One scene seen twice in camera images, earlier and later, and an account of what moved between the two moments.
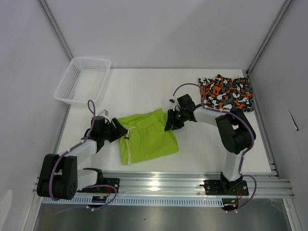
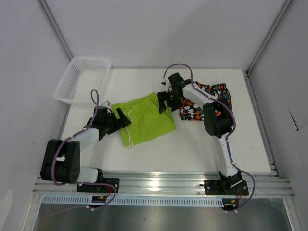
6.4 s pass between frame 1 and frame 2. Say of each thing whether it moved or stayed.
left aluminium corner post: stayed
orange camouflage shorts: moved
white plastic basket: stayed
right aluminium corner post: stayed
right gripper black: moved
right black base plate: stayed
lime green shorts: moved
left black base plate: stayed
